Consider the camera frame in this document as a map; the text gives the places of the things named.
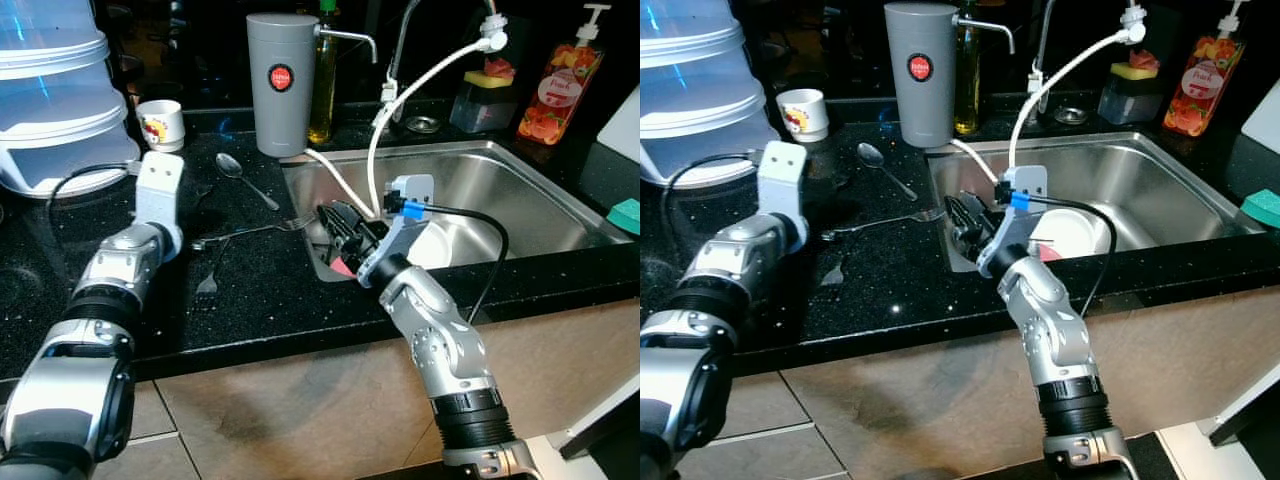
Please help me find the olive oil glass bottle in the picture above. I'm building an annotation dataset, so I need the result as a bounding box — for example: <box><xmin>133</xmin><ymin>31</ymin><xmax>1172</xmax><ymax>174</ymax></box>
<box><xmin>952</xmin><ymin>0</ymin><xmax>982</xmax><ymax>137</ymax></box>
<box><xmin>307</xmin><ymin>0</ymin><xmax>340</xmax><ymax>147</ymax></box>

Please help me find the white flexible hose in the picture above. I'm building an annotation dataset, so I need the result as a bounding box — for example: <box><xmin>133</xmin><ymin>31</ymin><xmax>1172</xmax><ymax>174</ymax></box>
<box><xmin>948</xmin><ymin>5</ymin><xmax>1149</xmax><ymax>206</ymax></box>
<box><xmin>300</xmin><ymin>12</ymin><xmax>513</xmax><ymax>229</ymax></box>

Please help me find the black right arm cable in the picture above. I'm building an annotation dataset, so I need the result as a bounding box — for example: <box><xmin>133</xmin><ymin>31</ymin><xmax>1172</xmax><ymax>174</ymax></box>
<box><xmin>424</xmin><ymin>204</ymin><xmax>511</xmax><ymax>323</ymax></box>
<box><xmin>1040</xmin><ymin>194</ymin><xmax>1121</xmax><ymax>323</ymax></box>

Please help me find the white cup with cartoon print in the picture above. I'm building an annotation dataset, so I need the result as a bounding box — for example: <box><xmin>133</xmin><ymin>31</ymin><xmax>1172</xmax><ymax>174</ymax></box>
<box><xmin>776</xmin><ymin>88</ymin><xmax>831</xmax><ymax>144</ymax></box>
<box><xmin>135</xmin><ymin>98</ymin><xmax>187</xmax><ymax>154</ymax></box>

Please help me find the silver metal fork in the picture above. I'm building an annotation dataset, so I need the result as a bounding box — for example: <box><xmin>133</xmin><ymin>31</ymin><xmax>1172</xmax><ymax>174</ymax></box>
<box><xmin>821</xmin><ymin>207</ymin><xmax>947</xmax><ymax>244</ymax></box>
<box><xmin>189</xmin><ymin>214</ymin><xmax>317</xmax><ymax>252</ymax></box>

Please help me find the white and dark cabinet door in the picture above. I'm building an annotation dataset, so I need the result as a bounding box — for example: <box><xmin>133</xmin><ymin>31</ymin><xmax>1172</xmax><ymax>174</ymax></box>
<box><xmin>1204</xmin><ymin>358</ymin><xmax>1280</xmax><ymax>448</ymax></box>
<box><xmin>545</xmin><ymin>373</ymin><xmax>641</xmax><ymax>463</ymax></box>

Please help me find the stainless steel sink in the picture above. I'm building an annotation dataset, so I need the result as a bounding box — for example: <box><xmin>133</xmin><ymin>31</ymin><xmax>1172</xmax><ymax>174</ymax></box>
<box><xmin>924</xmin><ymin>131</ymin><xmax>1267</xmax><ymax>275</ymax></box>
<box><xmin>282</xmin><ymin>139</ymin><xmax>635</xmax><ymax>285</ymax></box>

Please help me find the clear soap dispenser sponge holder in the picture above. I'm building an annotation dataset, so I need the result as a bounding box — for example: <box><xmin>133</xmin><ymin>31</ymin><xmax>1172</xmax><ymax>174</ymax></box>
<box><xmin>1096</xmin><ymin>50</ymin><xmax>1163</xmax><ymax>127</ymax></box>
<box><xmin>449</xmin><ymin>58</ymin><xmax>521</xmax><ymax>135</ymax></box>

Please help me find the chrome sink faucet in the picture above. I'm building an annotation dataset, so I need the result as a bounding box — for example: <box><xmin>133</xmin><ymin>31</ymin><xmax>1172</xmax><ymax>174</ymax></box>
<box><xmin>382</xmin><ymin>0</ymin><xmax>426</xmax><ymax>103</ymax></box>
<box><xmin>1028</xmin><ymin>0</ymin><xmax>1063</xmax><ymax>113</ymax></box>

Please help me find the silver metal spoon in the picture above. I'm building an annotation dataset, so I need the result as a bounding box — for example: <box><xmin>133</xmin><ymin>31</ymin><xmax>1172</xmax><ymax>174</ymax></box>
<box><xmin>856</xmin><ymin>142</ymin><xmax>920</xmax><ymax>202</ymax></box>
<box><xmin>214</xmin><ymin>152</ymin><xmax>282</xmax><ymax>212</ymax></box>

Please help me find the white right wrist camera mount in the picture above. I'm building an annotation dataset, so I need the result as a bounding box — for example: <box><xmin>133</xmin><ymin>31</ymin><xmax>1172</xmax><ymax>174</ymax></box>
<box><xmin>356</xmin><ymin>174</ymin><xmax>438</xmax><ymax>288</ymax></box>
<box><xmin>976</xmin><ymin>164</ymin><xmax>1050</xmax><ymax>280</ymax></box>

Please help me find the stacked translucent plastic water container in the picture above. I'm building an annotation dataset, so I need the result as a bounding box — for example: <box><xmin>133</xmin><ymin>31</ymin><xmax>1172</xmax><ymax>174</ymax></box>
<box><xmin>640</xmin><ymin>0</ymin><xmax>783</xmax><ymax>188</ymax></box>
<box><xmin>0</xmin><ymin>0</ymin><xmax>142</xmax><ymax>198</ymax></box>

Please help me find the peach dish soap pump bottle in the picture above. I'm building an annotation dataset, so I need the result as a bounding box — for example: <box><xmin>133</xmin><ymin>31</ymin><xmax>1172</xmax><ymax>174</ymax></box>
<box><xmin>1161</xmin><ymin>0</ymin><xmax>1253</xmax><ymax>139</ymax></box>
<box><xmin>516</xmin><ymin>4</ymin><xmax>613</xmax><ymax>147</ymax></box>

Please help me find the white board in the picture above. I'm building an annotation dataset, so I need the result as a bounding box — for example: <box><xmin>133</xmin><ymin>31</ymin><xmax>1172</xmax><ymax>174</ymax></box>
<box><xmin>1240</xmin><ymin>74</ymin><xmax>1280</xmax><ymax>153</ymax></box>
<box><xmin>597</xmin><ymin>84</ymin><xmax>641</xmax><ymax>163</ymax></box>

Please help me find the grey canister with red label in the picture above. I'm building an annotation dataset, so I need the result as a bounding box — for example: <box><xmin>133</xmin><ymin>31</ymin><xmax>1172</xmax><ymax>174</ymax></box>
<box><xmin>246</xmin><ymin>12</ymin><xmax>320</xmax><ymax>159</ymax></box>
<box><xmin>884</xmin><ymin>2</ymin><xmax>960</xmax><ymax>150</ymax></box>

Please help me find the white plate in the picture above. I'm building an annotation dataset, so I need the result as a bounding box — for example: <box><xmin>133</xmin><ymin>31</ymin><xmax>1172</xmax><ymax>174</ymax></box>
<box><xmin>1028</xmin><ymin>207</ymin><xmax>1113</xmax><ymax>264</ymax></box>
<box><xmin>404</xmin><ymin>219</ymin><xmax>459</xmax><ymax>272</ymax></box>

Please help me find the chrome curved tap spout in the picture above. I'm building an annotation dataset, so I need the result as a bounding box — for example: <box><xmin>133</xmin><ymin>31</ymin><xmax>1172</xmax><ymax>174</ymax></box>
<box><xmin>316</xmin><ymin>24</ymin><xmax>380</xmax><ymax>64</ymax></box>
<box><xmin>958</xmin><ymin>16</ymin><xmax>1017</xmax><ymax>56</ymax></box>

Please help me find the green sponge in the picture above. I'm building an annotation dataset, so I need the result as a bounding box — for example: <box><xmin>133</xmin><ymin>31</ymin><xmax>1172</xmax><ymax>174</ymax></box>
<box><xmin>606</xmin><ymin>197</ymin><xmax>641</xmax><ymax>237</ymax></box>
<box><xmin>1237</xmin><ymin>189</ymin><xmax>1280</xmax><ymax>230</ymax></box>

